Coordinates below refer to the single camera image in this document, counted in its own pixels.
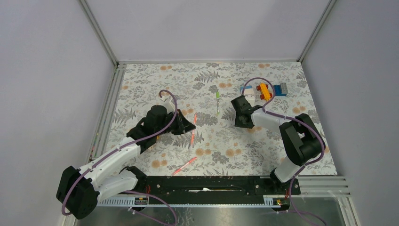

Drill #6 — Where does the white slotted cable duct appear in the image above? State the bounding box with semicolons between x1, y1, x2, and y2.
98;195;289;209

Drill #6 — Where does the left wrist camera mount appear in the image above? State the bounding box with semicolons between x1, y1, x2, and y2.
160;96;175;113

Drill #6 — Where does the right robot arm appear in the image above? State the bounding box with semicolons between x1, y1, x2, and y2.
231;96;326;194

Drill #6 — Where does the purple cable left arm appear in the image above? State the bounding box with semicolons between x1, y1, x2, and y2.
61;89;178;217

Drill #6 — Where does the blue white toy block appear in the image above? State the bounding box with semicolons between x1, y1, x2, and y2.
240;85;255;101

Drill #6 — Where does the blue grey toy block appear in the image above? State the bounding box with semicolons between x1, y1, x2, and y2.
273;83;288;97

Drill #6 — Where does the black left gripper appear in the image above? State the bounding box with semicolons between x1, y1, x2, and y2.
155;109;196;136

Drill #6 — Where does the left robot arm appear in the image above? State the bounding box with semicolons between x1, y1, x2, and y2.
56;105;196;219

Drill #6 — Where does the floral patterned table mat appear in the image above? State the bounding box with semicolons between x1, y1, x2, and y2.
106;62;322;176

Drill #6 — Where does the white green marker pen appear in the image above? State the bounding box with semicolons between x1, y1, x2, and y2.
216;91;220;115

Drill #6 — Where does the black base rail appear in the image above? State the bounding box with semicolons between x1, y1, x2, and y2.
132;176;301;201

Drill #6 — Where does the red gel pen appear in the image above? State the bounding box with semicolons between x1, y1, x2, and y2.
190;113;197;148

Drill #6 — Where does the orange toy car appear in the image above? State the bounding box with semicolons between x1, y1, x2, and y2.
256;83;272;101

